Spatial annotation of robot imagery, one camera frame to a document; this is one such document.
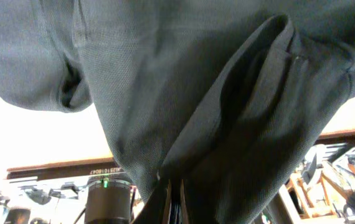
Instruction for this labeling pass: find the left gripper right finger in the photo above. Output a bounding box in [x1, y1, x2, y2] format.
[180, 180, 215, 224]

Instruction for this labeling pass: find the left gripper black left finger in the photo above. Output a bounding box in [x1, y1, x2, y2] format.
[131, 180, 172, 224]

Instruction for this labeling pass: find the black t-shirt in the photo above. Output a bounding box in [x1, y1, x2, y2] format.
[0, 0, 355, 223]

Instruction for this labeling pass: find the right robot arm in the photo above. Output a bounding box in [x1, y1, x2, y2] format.
[84, 176, 131, 224]

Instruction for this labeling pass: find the cluttered wooden background shelf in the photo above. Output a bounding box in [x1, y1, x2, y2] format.
[254, 143, 355, 224]

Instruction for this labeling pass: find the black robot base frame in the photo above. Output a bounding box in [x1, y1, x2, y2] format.
[6, 157, 123, 180]

